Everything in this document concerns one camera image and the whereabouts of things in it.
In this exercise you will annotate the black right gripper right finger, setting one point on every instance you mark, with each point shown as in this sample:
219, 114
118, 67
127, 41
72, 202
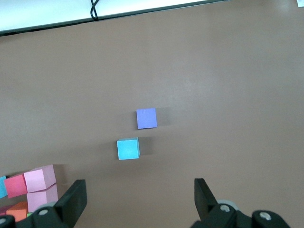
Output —
204, 204

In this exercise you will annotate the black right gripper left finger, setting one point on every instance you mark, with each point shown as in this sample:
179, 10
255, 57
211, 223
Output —
71, 202

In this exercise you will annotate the pink foam cube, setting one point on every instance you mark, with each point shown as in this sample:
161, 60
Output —
35, 180
41, 198

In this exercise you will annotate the green foam cube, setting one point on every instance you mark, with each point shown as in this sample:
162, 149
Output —
29, 215

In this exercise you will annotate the orange foam cube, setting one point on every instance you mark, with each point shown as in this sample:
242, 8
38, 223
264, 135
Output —
17, 212

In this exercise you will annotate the blue foam cube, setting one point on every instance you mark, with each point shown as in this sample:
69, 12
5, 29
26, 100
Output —
127, 149
2, 187

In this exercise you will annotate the purple foam cube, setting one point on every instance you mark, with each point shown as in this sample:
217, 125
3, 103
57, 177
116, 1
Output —
146, 118

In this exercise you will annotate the brown paper table cover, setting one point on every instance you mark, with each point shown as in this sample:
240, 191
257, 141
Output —
190, 83

